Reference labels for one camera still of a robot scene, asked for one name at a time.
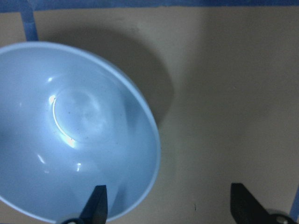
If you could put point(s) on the blue bowl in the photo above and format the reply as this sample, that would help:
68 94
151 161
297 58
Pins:
69 121

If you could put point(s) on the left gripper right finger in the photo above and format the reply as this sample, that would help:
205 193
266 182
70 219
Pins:
245 209

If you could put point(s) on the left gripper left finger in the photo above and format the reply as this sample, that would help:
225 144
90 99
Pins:
95 210

